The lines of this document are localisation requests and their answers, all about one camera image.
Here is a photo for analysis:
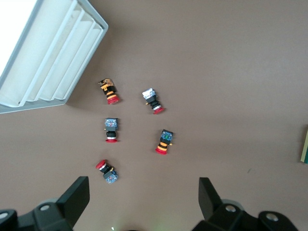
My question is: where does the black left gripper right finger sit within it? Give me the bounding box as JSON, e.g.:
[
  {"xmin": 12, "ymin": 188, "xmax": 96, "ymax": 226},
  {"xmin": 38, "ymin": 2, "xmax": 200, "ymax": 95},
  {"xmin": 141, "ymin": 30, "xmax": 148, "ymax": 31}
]
[{"xmin": 192, "ymin": 177, "xmax": 258, "ymax": 231}]

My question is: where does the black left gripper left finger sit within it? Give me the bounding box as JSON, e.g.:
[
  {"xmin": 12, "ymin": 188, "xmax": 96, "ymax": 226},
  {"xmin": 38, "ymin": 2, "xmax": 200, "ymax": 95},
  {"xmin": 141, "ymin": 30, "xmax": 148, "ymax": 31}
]
[{"xmin": 18, "ymin": 176, "xmax": 90, "ymax": 231}]

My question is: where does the red mushroom button grey block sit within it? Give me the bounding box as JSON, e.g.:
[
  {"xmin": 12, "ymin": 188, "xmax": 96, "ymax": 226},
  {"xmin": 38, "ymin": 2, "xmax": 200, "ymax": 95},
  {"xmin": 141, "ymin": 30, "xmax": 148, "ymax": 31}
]
[
  {"xmin": 141, "ymin": 88, "xmax": 166, "ymax": 115},
  {"xmin": 103, "ymin": 117, "xmax": 120, "ymax": 143},
  {"xmin": 95, "ymin": 159, "xmax": 119, "ymax": 185}
]

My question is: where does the red mushroom button orange collar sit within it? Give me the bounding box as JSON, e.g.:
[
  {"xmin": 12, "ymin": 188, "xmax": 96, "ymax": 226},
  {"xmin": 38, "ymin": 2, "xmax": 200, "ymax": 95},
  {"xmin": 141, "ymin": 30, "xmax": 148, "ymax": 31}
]
[{"xmin": 154, "ymin": 128, "xmax": 176, "ymax": 156}]

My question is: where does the red mushroom button orange block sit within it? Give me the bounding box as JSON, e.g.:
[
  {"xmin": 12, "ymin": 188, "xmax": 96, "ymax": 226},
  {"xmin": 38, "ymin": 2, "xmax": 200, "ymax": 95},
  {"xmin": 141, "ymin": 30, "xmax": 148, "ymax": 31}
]
[{"xmin": 97, "ymin": 78, "xmax": 120, "ymax": 105}]

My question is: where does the brown paper table cover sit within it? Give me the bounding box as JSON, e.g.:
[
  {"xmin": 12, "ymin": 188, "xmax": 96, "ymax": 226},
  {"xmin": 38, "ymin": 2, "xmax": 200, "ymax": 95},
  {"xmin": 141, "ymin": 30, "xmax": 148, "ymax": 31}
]
[{"xmin": 0, "ymin": 0, "xmax": 308, "ymax": 231}]

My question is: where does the white stepped plastic bin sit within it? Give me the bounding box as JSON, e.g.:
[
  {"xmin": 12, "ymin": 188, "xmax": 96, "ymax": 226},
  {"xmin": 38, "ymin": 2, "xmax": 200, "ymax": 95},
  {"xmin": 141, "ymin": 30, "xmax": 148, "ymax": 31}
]
[{"xmin": 0, "ymin": 0, "xmax": 109, "ymax": 115}]

